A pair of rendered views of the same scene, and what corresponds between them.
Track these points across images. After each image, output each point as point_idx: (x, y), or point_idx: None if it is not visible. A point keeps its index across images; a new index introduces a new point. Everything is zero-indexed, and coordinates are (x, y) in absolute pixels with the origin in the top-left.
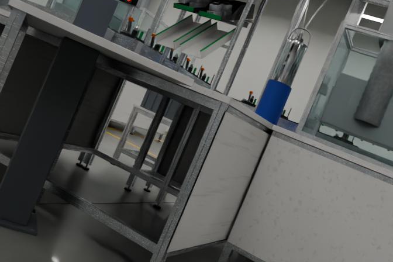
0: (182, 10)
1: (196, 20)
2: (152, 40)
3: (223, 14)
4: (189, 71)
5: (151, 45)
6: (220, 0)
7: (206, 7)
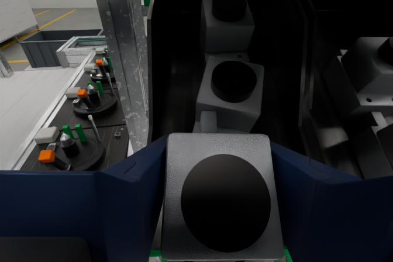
0: (138, 137)
1: (146, 67)
2: (55, 164)
3: (389, 114)
4: (107, 71)
5: (61, 169)
6: (316, 17)
7: (300, 119)
